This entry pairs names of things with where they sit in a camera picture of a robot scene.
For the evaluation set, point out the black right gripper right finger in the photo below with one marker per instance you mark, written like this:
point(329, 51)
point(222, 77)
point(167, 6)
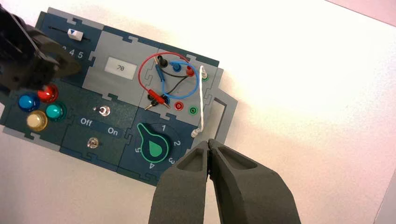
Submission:
point(247, 198)

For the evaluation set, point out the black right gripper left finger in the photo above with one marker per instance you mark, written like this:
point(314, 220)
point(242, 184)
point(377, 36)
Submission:
point(181, 198)

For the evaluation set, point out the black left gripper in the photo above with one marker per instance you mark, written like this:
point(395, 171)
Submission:
point(21, 58)

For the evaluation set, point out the blue grey control box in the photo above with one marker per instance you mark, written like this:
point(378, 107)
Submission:
point(120, 92)

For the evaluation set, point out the white slider knob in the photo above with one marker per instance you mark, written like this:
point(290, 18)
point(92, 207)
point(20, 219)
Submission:
point(75, 34)

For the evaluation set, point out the red push button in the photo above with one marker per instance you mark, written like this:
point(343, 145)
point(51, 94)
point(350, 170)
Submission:
point(49, 94)

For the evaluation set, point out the teal push button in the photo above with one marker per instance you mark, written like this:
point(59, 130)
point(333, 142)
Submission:
point(55, 111)

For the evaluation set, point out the small white display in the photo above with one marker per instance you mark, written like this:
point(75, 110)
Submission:
point(120, 68)

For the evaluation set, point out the blue push button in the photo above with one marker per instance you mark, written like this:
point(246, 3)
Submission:
point(28, 103)

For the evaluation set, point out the green rotary knob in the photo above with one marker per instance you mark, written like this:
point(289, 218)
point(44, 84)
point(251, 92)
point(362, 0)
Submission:
point(153, 147)

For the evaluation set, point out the yellow push button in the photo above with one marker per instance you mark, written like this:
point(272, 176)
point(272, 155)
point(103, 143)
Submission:
point(37, 121)

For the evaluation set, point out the green banana socket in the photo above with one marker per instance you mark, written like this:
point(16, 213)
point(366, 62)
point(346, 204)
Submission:
point(193, 110)

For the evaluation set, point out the red banana socket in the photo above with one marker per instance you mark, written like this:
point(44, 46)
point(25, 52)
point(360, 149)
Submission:
point(178, 106)

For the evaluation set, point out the metal toggle switch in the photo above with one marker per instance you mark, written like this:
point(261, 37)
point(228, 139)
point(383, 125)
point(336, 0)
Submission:
point(103, 110)
point(92, 143)

